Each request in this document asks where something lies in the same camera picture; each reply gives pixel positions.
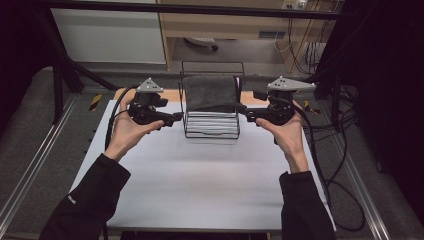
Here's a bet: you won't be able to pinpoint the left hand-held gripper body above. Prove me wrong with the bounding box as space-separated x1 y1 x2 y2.
128 77 175 130

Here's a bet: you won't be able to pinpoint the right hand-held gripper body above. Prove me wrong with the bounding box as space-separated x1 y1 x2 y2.
263 76 317 127

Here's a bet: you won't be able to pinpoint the black wire rack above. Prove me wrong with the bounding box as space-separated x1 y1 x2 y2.
177 60 247 140

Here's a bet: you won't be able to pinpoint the dark grey towel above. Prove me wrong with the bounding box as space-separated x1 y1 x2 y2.
182 74 239 114

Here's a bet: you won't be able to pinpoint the person's right hand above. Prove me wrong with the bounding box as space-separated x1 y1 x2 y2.
255 99 310 175

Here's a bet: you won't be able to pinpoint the person's left hand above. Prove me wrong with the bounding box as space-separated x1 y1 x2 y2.
103 98 165 163

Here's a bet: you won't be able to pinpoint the office chair base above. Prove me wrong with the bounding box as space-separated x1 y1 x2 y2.
184 36 220 52

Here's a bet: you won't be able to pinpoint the light wooden desk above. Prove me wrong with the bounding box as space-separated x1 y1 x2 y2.
156 0 334 73

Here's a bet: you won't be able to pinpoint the white cabinet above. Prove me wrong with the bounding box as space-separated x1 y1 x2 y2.
50 8 167 65

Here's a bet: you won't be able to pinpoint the white power strip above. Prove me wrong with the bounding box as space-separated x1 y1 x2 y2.
281 0 308 10

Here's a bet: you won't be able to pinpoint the dark curtain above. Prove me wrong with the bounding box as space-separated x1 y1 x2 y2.
319 0 424 223

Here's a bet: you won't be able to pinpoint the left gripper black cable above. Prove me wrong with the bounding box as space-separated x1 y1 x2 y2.
103 85 140 152

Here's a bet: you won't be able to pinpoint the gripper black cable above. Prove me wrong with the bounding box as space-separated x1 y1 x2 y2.
292 103 366 233
103 85 140 152

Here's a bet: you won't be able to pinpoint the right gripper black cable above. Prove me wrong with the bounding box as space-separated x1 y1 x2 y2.
292 103 366 233

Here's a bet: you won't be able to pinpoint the hanging desk cables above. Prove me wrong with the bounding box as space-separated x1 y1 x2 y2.
273 16 330 75

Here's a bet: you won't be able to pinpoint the bundle of black floor cables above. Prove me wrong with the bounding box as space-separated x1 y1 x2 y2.
301 84 360 188

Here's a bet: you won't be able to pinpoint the black metal frame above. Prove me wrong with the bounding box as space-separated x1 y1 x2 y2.
34 0 346 132

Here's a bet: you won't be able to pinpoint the aluminium floor rail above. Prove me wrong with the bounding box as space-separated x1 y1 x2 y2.
328 133 392 240
0 94 80 228

